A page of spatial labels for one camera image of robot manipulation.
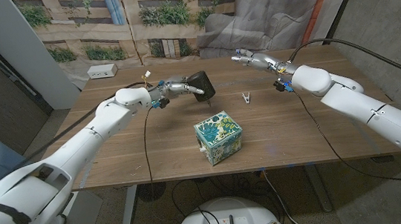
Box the black backdrop pole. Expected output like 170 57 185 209
317 0 375 46

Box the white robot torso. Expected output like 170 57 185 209
172 191 284 224

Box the printed fabric backdrop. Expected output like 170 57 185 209
11 0 374 96

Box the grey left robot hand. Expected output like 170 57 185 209
148 72 206 103

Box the round black floor base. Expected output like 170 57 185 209
136 181 169 203

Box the white power strip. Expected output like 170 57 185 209
86 62 119 81

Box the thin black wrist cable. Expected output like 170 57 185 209
292 79 401 202
140 107 163 185

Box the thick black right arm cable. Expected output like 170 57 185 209
285 29 401 102

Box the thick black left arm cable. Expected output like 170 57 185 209
11 80 155 165

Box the floral teal tissue box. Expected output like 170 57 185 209
192 108 247 168

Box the white floor board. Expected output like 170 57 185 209
47 189 105 224

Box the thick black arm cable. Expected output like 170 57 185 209
285 29 401 102
11 80 155 165

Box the thin black left wrist cable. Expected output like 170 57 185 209
140 107 163 185

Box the white table leg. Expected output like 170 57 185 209
117 184 142 224

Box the white floor cable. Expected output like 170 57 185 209
261 167 303 224

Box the yellow wire with white tag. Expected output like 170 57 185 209
140 70 153 88

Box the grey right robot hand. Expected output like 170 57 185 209
230 42 299 83

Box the grey table leg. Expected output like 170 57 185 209
304 161 334 215

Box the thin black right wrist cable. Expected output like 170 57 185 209
292 79 401 202

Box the white column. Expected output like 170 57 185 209
0 0 84 117

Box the black cylindrical speaker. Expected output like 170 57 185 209
185 69 218 110

